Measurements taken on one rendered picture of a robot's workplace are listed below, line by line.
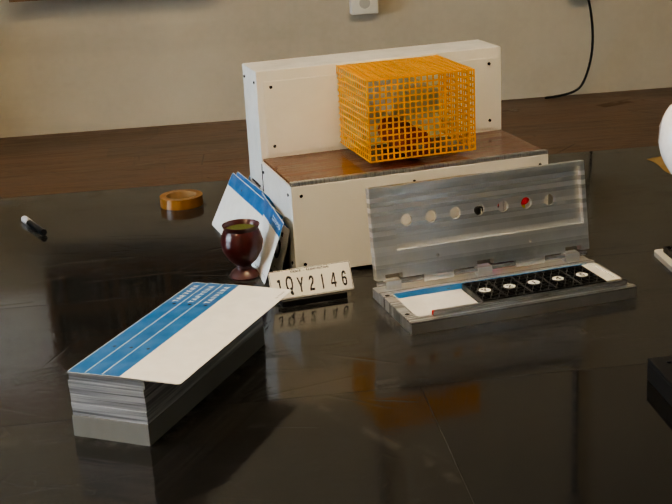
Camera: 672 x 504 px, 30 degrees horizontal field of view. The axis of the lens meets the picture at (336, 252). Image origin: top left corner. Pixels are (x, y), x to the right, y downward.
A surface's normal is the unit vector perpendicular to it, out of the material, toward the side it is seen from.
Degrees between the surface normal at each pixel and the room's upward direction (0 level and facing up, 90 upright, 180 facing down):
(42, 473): 0
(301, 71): 90
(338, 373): 0
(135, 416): 90
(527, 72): 90
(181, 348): 0
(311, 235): 90
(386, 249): 81
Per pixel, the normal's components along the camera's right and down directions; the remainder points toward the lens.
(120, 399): -0.37, 0.31
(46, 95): 0.12, 0.30
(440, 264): 0.29, 0.13
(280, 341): -0.05, -0.95
